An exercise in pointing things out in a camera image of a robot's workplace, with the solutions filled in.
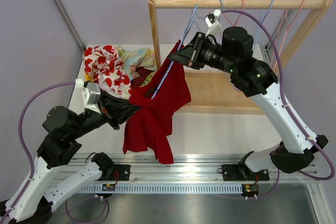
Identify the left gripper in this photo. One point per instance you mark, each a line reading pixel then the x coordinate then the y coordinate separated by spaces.
pixel 115 111

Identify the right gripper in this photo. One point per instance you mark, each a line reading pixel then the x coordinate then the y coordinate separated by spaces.
pixel 191 55

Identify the plain red skirt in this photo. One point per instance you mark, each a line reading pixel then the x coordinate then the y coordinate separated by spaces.
pixel 149 127

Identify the white red poppy skirt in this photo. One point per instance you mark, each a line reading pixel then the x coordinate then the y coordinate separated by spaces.
pixel 103 65

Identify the dark red dotted skirt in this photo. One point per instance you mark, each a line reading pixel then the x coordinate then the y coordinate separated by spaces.
pixel 144 78

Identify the pastel floral skirt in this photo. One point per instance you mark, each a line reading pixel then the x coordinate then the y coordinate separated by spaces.
pixel 143 57

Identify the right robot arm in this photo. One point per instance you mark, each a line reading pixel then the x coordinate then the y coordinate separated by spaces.
pixel 257 81

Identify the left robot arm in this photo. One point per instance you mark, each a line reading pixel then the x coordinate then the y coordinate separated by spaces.
pixel 36 200

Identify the wooden clothes rack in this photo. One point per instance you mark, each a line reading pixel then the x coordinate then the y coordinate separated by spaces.
pixel 211 91

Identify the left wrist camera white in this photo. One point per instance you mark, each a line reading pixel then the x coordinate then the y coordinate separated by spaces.
pixel 90 93

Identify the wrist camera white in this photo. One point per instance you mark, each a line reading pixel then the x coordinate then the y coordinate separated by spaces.
pixel 90 93
pixel 213 22

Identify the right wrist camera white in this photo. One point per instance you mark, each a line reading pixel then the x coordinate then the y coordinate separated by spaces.
pixel 213 22

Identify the aluminium mounting rail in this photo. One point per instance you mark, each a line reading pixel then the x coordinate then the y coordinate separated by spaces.
pixel 191 174

